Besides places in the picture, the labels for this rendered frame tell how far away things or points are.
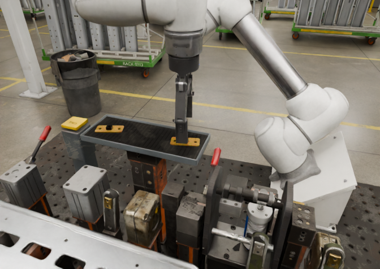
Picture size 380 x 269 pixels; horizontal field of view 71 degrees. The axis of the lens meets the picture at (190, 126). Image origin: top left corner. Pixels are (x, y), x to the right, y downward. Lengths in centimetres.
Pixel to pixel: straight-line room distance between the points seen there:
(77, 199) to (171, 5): 53
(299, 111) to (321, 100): 9
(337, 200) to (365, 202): 33
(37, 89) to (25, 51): 52
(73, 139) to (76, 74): 225
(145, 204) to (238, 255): 27
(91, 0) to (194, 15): 21
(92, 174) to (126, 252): 22
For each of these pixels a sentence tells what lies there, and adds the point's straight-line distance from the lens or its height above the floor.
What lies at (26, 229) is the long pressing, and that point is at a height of 100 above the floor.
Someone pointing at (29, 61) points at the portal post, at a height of 48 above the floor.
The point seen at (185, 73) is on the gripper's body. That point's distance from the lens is 64.
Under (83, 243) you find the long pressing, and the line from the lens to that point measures 78.
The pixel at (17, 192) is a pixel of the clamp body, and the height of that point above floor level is 102.
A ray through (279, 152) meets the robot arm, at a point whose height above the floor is 94.
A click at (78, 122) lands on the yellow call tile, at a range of 94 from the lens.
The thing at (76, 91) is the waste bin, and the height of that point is 37.
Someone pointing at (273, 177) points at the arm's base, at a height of 76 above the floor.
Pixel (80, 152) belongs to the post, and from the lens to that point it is 97.
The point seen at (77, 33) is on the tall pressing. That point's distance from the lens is 514.
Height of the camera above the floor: 161
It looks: 32 degrees down
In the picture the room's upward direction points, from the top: straight up
